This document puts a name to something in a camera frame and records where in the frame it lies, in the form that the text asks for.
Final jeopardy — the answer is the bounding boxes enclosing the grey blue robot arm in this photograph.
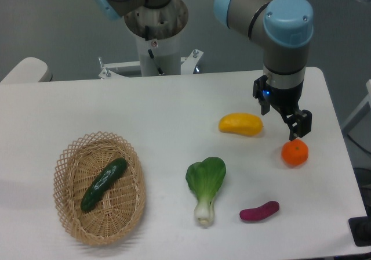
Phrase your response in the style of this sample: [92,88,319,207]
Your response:
[95,0,314,140]

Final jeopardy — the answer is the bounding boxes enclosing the orange tangerine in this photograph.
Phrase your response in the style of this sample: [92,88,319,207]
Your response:
[281,139,309,166]

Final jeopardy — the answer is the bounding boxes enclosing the yellow squash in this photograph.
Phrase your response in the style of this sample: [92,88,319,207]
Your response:
[218,113,263,136]

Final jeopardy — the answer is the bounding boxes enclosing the white chair back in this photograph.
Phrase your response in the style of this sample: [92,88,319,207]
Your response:
[1,57,53,85]

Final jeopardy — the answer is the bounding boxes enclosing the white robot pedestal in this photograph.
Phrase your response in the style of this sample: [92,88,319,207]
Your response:
[99,0,203,79]

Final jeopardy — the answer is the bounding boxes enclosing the woven wicker basket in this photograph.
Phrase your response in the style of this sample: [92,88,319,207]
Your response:
[53,132,146,245]

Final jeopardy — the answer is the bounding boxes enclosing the purple sweet potato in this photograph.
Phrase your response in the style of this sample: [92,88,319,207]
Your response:
[239,201,280,222]

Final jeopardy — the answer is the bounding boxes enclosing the green cucumber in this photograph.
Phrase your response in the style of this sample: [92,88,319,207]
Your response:
[80,158,128,212]

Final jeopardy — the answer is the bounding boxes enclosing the white metal frame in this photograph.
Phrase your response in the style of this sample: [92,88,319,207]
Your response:
[340,80,370,135]

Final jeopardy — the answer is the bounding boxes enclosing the green bok choy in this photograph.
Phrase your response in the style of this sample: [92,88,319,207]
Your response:
[185,157,226,227]

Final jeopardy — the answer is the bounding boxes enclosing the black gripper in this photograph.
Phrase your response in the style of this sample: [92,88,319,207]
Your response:
[253,75,312,140]

